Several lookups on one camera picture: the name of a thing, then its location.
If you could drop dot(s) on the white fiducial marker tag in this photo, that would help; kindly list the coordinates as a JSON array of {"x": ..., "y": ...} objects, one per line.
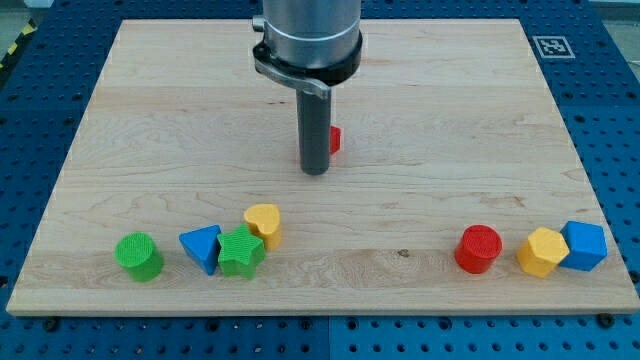
[{"x": 553, "y": 47}]

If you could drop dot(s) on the green cylinder block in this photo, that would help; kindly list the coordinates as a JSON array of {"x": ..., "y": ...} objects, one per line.
[{"x": 137, "y": 254}]

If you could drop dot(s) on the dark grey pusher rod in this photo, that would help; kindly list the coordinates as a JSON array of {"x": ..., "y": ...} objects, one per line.
[{"x": 314, "y": 120}]

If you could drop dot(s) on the yellow heart block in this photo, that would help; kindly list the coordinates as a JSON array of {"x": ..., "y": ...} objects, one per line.
[{"x": 264, "y": 221}]

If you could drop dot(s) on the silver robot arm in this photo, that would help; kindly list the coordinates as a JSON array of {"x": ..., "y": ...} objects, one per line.
[{"x": 308, "y": 45}]

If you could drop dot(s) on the yellow hexagon block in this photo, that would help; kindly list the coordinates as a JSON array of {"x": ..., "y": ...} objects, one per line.
[{"x": 542, "y": 252}]

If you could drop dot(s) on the blue triangle block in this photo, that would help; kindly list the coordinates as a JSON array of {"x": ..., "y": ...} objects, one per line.
[{"x": 202, "y": 247}]

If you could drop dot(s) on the red cylinder block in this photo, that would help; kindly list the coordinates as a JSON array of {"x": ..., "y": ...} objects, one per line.
[{"x": 478, "y": 248}]

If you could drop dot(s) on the wooden board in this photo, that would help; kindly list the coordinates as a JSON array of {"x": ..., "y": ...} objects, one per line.
[{"x": 447, "y": 124}]

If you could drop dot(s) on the red block behind rod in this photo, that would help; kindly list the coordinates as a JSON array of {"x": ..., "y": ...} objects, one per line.
[{"x": 335, "y": 139}]

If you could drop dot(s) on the blue cube block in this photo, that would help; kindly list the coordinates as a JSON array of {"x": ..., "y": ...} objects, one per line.
[{"x": 586, "y": 243}]

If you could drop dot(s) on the green star block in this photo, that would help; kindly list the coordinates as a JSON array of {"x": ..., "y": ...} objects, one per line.
[{"x": 241, "y": 252}]

